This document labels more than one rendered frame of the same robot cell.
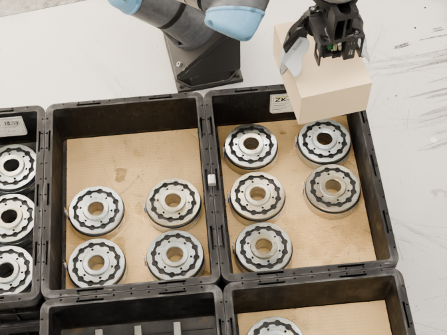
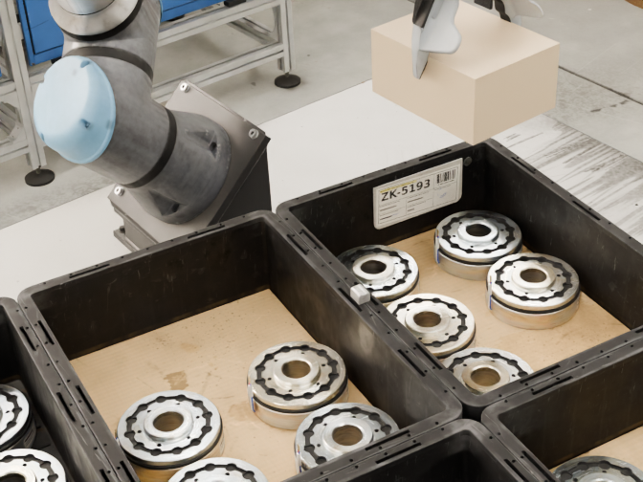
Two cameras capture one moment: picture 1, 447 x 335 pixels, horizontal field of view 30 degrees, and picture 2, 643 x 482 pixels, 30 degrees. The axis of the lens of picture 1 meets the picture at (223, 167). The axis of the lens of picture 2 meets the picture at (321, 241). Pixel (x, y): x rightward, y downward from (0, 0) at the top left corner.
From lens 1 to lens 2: 0.70 m
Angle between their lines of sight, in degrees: 28
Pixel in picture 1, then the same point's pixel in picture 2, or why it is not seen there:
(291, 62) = (436, 38)
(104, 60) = not seen: hidden behind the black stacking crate
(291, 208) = (483, 334)
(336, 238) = (579, 347)
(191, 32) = (194, 176)
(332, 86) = (508, 59)
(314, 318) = (627, 454)
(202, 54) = (218, 209)
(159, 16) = (144, 152)
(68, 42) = not seen: outside the picture
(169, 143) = (236, 318)
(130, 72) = not seen: hidden behind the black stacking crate
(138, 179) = (210, 377)
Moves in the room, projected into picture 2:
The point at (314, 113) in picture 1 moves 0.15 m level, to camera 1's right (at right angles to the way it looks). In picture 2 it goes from (493, 119) to (613, 83)
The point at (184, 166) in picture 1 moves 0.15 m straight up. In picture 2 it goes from (278, 338) to (269, 225)
